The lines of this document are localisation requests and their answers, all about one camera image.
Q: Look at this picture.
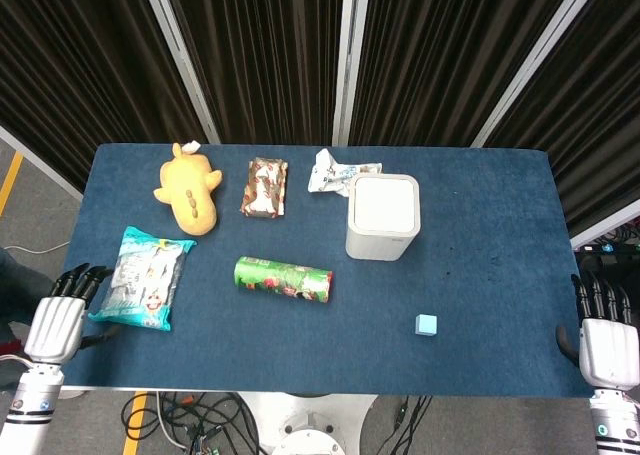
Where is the thin white floor cable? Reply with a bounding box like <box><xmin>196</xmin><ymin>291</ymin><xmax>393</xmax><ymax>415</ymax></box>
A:
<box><xmin>2</xmin><ymin>241</ymin><xmax>71</xmax><ymax>256</ymax></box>

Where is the white partition frame post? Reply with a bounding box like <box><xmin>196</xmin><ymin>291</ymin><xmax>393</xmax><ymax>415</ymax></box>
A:
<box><xmin>331</xmin><ymin>0</ymin><xmax>373</xmax><ymax>146</ymax></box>
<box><xmin>471</xmin><ymin>0</ymin><xmax>599</xmax><ymax>149</ymax></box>
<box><xmin>138</xmin><ymin>0</ymin><xmax>222</xmax><ymax>145</ymax></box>

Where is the black cable bundle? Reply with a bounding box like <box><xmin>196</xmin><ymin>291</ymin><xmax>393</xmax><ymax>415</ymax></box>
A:
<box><xmin>122</xmin><ymin>392</ymin><xmax>264</xmax><ymax>455</ymax></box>

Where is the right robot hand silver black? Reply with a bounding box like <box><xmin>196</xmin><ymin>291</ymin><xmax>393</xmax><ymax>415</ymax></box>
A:
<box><xmin>555</xmin><ymin>269</ymin><xmax>640</xmax><ymax>390</ymax></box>

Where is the brown red snack packet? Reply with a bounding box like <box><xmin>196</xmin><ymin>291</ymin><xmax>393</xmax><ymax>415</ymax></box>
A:
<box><xmin>239</xmin><ymin>157</ymin><xmax>290</xmax><ymax>221</ymax></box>

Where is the black cable with plug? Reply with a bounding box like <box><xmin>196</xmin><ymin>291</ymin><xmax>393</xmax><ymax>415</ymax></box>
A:
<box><xmin>374</xmin><ymin>394</ymin><xmax>434</xmax><ymax>455</ymax></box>

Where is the power strip with plugs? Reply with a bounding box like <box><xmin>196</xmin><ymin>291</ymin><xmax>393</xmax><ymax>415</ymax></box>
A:
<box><xmin>574</xmin><ymin>239</ymin><xmax>640</xmax><ymax>286</ymax></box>

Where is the yellow plush toy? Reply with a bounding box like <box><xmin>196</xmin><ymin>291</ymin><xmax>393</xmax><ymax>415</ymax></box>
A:
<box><xmin>152</xmin><ymin>142</ymin><xmax>224</xmax><ymax>237</ymax></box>

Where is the dark blue table mat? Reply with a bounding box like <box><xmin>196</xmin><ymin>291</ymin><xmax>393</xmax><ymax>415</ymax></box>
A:
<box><xmin>62</xmin><ymin>143</ymin><xmax>594</xmax><ymax>399</ymax></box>

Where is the green cylindrical snack tube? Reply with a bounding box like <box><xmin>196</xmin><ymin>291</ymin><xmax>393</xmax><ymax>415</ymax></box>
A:
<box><xmin>233</xmin><ymin>255</ymin><xmax>334</xmax><ymax>305</ymax></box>

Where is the white partition base rail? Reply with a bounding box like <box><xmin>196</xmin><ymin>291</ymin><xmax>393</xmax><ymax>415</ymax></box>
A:
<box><xmin>0</xmin><ymin>124</ymin><xmax>84</xmax><ymax>202</ymax></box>
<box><xmin>569</xmin><ymin>209</ymin><xmax>640</xmax><ymax>249</ymax></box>

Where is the white lidded bin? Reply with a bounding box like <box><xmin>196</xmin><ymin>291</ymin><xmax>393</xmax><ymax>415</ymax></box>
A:
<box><xmin>345</xmin><ymin>173</ymin><xmax>420</xmax><ymax>262</ymax></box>

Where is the teal silver snack bag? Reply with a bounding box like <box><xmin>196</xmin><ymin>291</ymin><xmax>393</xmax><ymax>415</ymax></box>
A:
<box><xmin>88</xmin><ymin>225</ymin><xmax>198</xmax><ymax>333</ymax></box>

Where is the light blue cube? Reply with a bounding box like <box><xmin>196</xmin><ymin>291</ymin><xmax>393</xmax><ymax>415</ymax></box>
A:
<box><xmin>414</xmin><ymin>313</ymin><xmax>439</xmax><ymax>337</ymax></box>

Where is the crumpled white wrapper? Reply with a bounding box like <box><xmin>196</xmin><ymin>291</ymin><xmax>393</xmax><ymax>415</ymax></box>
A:
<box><xmin>306</xmin><ymin>148</ymin><xmax>384</xmax><ymax>198</ymax></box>

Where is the yellow floor tape strip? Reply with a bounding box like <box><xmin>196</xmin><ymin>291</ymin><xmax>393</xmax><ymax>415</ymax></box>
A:
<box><xmin>0</xmin><ymin>150</ymin><xmax>25</xmax><ymax>217</ymax></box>
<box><xmin>122</xmin><ymin>390</ymin><xmax>149</xmax><ymax>455</ymax></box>

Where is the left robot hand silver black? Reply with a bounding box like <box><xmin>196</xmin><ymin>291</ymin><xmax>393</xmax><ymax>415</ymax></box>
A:
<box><xmin>22</xmin><ymin>262</ymin><xmax>122</xmax><ymax>367</ymax></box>

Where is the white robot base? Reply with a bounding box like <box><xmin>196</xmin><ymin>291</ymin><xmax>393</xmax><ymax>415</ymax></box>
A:
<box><xmin>234</xmin><ymin>392</ymin><xmax>376</xmax><ymax>455</ymax></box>

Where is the dark pleated curtain panel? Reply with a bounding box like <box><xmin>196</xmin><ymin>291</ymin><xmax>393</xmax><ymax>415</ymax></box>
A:
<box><xmin>348</xmin><ymin>0</ymin><xmax>582</xmax><ymax>148</ymax></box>
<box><xmin>485</xmin><ymin>0</ymin><xmax>640</xmax><ymax>236</ymax></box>
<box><xmin>0</xmin><ymin>0</ymin><xmax>209</xmax><ymax>192</ymax></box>
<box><xmin>163</xmin><ymin>0</ymin><xmax>347</xmax><ymax>145</ymax></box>

